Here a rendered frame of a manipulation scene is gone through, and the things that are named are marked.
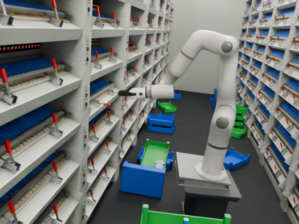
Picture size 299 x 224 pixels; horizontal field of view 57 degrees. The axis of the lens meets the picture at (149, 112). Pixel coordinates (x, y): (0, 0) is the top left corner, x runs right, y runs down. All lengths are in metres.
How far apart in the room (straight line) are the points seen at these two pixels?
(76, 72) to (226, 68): 0.77
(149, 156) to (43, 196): 1.43
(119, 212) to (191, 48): 1.10
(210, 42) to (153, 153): 1.24
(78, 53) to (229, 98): 0.85
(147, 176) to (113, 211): 0.32
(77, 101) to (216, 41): 0.74
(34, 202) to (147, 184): 1.07
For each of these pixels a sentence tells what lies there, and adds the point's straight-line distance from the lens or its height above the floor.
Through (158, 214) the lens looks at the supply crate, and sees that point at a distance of 1.03.
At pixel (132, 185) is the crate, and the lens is 2.03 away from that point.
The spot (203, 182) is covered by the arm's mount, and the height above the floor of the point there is 0.32.
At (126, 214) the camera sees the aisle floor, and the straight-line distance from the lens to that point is 1.88.
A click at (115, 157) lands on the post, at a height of 0.21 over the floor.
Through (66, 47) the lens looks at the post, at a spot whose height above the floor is 1.03.
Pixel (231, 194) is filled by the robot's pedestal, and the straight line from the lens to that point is 1.71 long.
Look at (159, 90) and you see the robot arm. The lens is 1.62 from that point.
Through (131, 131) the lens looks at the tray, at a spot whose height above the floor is 0.15.
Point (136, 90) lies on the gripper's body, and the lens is 1.64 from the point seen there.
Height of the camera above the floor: 1.15
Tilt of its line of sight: 17 degrees down
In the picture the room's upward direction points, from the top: 6 degrees clockwise
